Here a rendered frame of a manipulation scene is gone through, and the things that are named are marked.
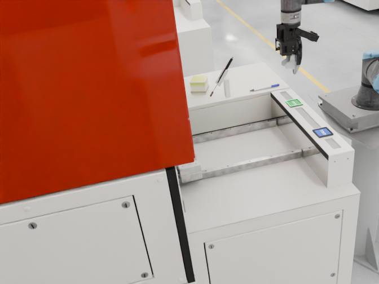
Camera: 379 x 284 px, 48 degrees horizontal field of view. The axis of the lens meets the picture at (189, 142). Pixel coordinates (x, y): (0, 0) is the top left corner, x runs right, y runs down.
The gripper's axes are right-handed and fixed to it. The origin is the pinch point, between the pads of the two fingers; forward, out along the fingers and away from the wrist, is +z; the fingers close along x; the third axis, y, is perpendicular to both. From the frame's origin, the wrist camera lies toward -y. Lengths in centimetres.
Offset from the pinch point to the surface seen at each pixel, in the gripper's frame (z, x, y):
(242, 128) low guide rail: 25.9, -8.1, 21.6
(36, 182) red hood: -16, 66, 90
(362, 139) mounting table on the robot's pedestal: 28.7, 15.9, -22.1
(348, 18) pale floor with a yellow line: 111, -368, -232
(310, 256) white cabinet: 54, 46, 14
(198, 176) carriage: 24, 22, 48
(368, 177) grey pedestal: 58, 6, -33
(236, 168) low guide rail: 26.8, 19.0, 32.3
